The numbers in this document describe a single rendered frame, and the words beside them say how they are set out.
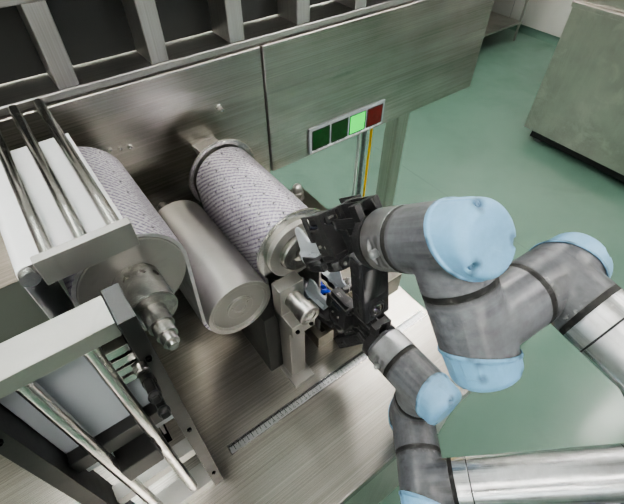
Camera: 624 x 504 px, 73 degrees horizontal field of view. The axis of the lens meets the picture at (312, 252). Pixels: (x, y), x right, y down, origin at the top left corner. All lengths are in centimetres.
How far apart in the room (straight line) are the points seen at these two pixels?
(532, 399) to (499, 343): 172
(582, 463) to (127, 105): 91
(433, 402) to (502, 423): 135
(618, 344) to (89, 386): 54
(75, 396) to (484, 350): 43
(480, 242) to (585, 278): 16
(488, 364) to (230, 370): 67
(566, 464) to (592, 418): 146
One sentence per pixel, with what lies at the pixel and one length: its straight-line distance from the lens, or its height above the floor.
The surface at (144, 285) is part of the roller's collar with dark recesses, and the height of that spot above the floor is 137.
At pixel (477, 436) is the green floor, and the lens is 199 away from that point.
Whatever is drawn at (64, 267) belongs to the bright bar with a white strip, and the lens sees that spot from 51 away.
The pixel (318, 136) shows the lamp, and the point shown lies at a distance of 109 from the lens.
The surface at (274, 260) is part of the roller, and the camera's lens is 69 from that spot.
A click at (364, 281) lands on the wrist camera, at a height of 136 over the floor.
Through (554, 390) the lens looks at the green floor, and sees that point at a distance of 222.
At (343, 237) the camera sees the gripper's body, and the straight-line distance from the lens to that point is 55.
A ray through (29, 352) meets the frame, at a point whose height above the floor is 144.
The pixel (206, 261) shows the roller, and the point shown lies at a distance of 74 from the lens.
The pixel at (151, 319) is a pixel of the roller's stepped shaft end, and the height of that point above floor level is 135.
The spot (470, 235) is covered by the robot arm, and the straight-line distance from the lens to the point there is 37.
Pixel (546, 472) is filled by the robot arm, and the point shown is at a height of 111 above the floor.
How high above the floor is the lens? 177
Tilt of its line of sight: 47 degrees down
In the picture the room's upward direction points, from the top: straight up
